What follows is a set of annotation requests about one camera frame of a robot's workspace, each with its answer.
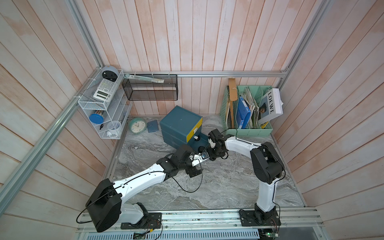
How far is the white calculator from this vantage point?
29.4 inches

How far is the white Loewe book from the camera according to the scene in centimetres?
90

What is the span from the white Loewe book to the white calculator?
0.94 metres
